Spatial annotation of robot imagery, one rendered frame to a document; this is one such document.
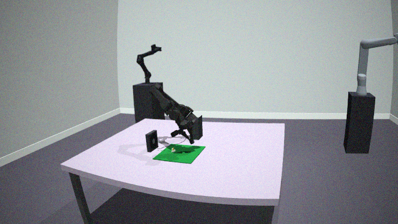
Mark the green circuit board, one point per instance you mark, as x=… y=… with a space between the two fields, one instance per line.
x=179 y=153

